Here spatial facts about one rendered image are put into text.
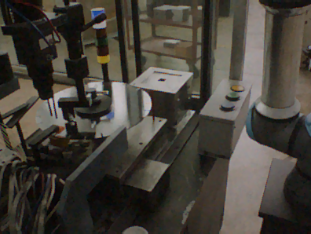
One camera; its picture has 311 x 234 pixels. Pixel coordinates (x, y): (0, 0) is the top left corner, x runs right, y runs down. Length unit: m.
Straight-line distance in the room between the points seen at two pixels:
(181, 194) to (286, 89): 0.39
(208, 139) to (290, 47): 0.41
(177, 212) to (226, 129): 0.29
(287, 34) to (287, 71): 0.09
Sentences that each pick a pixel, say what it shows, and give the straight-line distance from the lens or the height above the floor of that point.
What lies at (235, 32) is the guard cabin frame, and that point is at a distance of 1.15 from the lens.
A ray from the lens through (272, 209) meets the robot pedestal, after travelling 0.91.
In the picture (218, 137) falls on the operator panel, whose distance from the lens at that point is 0.99.
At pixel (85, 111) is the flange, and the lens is 0.90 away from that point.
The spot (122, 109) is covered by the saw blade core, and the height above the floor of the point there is 0.95.
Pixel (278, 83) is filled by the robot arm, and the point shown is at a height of 1.07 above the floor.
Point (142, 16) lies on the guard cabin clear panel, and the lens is 1.29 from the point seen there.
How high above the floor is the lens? 1.39
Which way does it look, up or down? 31 degrees down
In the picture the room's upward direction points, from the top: 3 degrees counter-clockwise
